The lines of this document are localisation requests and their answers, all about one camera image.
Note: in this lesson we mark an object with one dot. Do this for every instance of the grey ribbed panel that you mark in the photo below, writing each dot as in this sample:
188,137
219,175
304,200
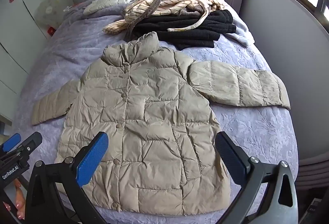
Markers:
314,175

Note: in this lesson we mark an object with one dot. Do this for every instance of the black folded garment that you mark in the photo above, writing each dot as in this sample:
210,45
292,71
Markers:
192,32

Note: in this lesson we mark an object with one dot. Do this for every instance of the beige puffer jacket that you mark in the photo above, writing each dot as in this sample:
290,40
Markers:
154,110

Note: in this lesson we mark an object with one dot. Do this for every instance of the light grey cloth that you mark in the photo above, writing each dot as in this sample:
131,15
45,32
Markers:
241,31

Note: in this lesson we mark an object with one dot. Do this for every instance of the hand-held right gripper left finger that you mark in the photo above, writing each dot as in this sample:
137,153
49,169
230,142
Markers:
92,159

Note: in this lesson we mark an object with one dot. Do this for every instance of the dark box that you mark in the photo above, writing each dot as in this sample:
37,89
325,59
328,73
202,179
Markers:
317,211

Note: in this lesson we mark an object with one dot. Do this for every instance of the white standing fan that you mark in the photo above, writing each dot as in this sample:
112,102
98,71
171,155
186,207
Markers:
48,11

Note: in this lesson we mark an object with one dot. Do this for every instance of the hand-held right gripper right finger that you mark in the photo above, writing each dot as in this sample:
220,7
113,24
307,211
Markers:
230,157

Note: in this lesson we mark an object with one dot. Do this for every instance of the small red box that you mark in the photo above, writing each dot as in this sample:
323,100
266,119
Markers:
51,30

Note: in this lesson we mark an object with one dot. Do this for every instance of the white wardrobe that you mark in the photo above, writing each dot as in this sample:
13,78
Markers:
15,33

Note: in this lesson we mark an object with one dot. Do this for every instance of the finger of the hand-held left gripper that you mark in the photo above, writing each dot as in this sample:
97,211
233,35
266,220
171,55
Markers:
10,142
29,143

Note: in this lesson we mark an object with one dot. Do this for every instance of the lilac embossed blanket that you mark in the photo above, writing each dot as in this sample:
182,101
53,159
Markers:
244,131

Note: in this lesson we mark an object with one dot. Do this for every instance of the white folded puffer garment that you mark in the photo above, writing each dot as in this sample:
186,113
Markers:
108,1

